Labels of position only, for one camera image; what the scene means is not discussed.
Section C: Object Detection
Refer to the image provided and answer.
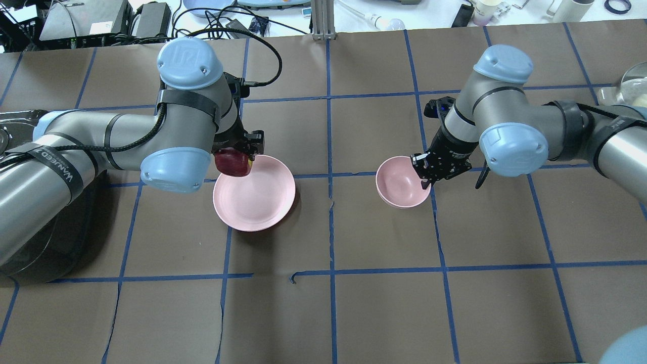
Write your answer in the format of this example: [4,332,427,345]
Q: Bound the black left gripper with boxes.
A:
[214,109,265,156]

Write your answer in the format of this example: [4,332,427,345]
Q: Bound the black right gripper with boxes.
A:
[410,126,478,190]

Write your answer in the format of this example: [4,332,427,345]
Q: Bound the red apple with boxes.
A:
[213,148,253,177]

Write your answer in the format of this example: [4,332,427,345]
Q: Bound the pink bowl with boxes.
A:
[375,155,430,209]

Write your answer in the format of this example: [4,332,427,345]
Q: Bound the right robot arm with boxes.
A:
[410,44,645,191]

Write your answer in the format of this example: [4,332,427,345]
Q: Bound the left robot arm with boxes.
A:
[1,37,265,263]

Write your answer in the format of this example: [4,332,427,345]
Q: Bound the pink plate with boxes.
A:
[212,155,296,232]

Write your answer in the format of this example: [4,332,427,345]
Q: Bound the black power adapter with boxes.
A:
[131,2,171,38]

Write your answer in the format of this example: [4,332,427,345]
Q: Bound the white light bulb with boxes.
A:
[366,14,406,31]

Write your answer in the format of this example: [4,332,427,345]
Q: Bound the white paper cup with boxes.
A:
[472,0,503,27]

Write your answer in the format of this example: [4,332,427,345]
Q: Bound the black electronics box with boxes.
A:
[39,1,132,42]

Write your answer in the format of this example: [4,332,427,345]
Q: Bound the glass dome lid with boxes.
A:
[597,62,646,107]

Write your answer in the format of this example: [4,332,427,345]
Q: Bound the blue tape roll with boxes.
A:
[603,0,632,15]

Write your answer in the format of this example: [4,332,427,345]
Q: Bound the black braided cable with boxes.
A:
[51,28,283,152]

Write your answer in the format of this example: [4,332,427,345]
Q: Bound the aluminium frame post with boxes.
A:
[310,0,337,40]

